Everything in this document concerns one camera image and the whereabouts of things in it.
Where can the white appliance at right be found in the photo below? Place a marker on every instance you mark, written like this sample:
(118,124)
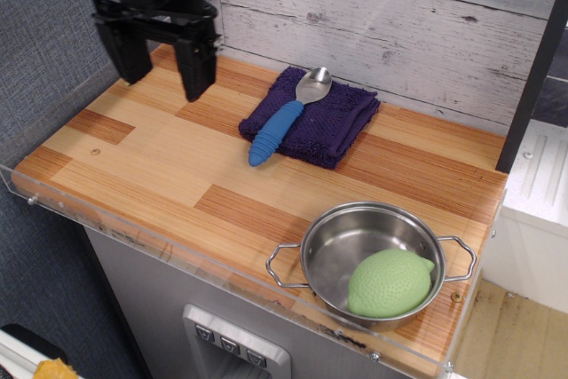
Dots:
(527,249)

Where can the dark right shelf post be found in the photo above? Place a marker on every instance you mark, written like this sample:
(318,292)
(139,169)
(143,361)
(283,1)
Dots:
(542,62)

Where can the clear acrylic table guard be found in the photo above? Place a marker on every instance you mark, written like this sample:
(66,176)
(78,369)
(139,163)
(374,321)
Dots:
(223,224)

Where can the violet folded cloth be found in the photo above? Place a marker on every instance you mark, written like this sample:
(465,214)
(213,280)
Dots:
(325,130)

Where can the stainless steel pot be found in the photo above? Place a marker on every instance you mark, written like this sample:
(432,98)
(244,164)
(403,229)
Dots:
(341,238)

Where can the blue handled metal spoon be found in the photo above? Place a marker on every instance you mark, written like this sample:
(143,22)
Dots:
(313,86)

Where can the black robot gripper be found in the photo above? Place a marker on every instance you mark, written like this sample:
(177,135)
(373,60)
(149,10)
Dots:
(196,59)

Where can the yellow object at corner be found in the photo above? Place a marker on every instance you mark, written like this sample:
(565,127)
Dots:
(54,369)

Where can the grey cabinet with dispenser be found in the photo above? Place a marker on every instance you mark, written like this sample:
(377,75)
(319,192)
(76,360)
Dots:
(189,327)

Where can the green plastic lime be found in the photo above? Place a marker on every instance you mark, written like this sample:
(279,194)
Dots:
(389,283)

